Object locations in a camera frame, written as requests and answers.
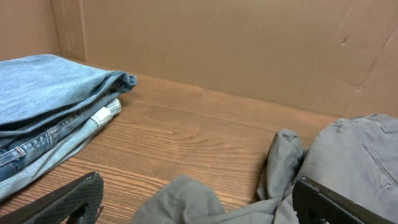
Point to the grey shorts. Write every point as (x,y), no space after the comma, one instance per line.
(356,158)

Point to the folded blue jeans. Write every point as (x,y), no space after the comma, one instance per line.
(44,98)

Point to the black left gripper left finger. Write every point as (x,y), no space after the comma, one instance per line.
(76,202)

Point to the brown cardboard back wall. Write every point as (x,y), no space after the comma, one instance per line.
(336,57)

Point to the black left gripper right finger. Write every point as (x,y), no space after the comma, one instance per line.
(317,204)

